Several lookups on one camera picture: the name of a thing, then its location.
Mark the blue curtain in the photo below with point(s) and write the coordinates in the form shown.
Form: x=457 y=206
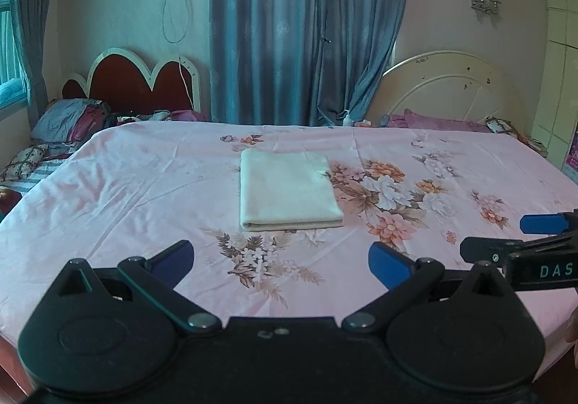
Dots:
x=289 y=24

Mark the patterned cushion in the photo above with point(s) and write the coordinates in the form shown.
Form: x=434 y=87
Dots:
x=503 y=126

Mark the purple pillow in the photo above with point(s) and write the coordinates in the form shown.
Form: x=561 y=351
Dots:
x=433 y=121

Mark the pink floral bed sheet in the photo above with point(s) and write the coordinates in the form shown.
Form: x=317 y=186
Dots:
x=135 y=187

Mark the blue-grey pillow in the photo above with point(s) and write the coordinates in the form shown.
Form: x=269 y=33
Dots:
x=63 y=119

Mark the cream towel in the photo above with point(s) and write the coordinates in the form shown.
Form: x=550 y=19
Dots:
x=284 y=187

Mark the window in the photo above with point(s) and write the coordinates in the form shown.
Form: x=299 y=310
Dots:
x=9 y=47

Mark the red heart-shaped headboard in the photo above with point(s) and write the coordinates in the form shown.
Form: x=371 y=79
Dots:
x=131 y=83

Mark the white panelled cabinet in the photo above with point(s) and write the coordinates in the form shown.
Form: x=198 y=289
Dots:
x=557 y=60

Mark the cream round metal headboard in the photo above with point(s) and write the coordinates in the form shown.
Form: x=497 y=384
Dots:
x=433 y=69

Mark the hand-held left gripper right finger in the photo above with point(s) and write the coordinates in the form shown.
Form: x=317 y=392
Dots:
x=388 y=266

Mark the quilted patterned pillow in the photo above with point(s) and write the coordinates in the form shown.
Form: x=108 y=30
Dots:
x=22 y=160

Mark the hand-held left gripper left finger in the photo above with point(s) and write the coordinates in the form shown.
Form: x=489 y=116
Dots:
x=174 y=257

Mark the pile of clothes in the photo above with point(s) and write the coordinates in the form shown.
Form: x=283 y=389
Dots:
x=153 y=116

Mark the grey-blue window curtain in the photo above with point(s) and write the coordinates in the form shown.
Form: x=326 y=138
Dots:
x=34 y=24

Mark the white lotion bottle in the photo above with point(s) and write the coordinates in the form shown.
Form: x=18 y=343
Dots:
x=347 y=118

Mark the striped bedding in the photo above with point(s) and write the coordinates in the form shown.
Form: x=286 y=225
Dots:
x=43 y=171

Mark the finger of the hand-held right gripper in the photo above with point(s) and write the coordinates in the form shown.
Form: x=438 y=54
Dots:
x=542 y=224
x=483 y=250

